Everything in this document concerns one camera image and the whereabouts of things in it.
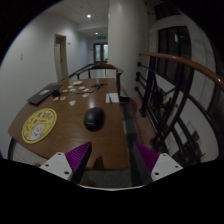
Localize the black laptop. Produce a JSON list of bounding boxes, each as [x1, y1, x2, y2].
[[26, 84, 64, 106]]

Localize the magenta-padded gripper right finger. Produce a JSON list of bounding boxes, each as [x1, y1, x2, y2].
[[134, 142, 184, 183]]

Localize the white notepad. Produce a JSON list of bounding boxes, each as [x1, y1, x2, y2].
[[105, 92, 120, 104]]

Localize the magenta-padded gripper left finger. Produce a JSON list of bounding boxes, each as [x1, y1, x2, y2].
[[39, 141, 93, 185]]

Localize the round yellow mouse pad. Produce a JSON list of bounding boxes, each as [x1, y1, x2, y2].
[[21, 107, 58, 145]]

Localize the glass double door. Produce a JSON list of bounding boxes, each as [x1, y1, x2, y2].
[[93, 42, 109, 64]]

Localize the black railing with wooden handrail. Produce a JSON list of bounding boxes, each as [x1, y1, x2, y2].
[[134, 51, 224, 168]]

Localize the black computer mouse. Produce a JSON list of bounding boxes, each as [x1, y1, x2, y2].
[[83, 106, 106, 132]]

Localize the black cable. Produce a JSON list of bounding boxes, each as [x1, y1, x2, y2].
[[90, 82, 108, 92]]

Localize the white room door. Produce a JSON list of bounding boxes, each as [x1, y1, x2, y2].
[[54, 34, 70, 82]]

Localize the wooden armchair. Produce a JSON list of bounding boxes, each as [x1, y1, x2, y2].
[[75, 63, 124, 98]]

